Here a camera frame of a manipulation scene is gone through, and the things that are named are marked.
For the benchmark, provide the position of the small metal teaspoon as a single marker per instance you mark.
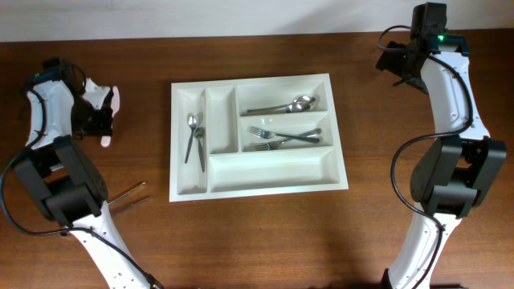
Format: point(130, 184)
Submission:
point(193, 122)
point(199, 134)

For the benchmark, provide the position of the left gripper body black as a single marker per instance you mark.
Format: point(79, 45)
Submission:
point(91, 120)

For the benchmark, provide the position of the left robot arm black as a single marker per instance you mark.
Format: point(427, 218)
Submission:
point(62, 181)

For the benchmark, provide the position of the metal tablespoon crosswise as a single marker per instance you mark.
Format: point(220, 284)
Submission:
point(288, 108)

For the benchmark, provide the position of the metal tablespoon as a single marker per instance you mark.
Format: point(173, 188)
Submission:
point(310, 99)

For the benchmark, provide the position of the white plastic cutlery tray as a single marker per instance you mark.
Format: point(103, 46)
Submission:
point(233, 167)

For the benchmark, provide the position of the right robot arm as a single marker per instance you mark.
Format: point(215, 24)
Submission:
point(457, 171)

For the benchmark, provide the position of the pale pink plastic knife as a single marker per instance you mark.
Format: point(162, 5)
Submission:
point(105, 141)

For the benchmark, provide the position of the thin metal utensil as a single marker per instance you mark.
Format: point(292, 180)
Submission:
point(125, 194)

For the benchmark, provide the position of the metal fork with blue sheen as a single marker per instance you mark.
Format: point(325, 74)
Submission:
point(277, 138)

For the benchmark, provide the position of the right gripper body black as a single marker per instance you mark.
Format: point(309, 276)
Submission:
point(397, 64)

